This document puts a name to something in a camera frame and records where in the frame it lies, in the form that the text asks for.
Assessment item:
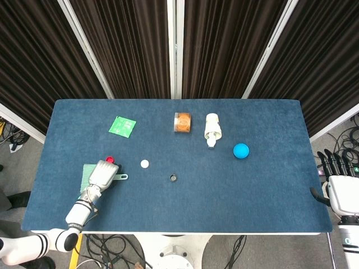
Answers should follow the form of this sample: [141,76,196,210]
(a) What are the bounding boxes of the dark brown curtain panel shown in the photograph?
[68,0,172,99]
[0,0,109,136]
[182,0,288,99]
[248,0,359,136]

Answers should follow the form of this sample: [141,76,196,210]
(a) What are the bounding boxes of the white paper cup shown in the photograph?
[202,113,222,141]

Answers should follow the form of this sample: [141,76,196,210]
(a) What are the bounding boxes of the green foil sachet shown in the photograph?
[108,115,137,138]

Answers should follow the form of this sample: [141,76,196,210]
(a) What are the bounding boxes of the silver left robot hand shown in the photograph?
[88,160,123,194]

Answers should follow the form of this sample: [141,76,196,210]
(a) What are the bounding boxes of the blue ball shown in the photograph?
[233,142,250,160]

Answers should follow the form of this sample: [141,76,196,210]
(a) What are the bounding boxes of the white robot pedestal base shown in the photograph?
[134,234,214,269]

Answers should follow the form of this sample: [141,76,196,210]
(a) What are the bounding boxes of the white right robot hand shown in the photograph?
[309,148,359,216]

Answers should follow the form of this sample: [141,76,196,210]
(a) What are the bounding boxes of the white table frame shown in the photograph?
[30,229,329,236]

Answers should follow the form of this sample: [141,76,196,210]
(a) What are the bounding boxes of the white partition post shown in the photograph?
[241,0,298,99]
[57,0,115,99]
[167,0,185,99]

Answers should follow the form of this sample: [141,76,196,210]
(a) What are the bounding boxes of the clear jar of rubber bands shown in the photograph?
[173,112,194,134]

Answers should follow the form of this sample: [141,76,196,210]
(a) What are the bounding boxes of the blue table cloth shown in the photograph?
[21,98,334,235]

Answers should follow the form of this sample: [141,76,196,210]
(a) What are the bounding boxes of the black floor cable bundle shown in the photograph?
[0,117,30,151]
[82,234,148,269]
[316,113,359,176]
[223,234,248,269]

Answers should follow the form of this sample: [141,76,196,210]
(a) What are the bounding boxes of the white partition bottom rail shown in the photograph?
[309,103,359,142]
[0,103,47,145]

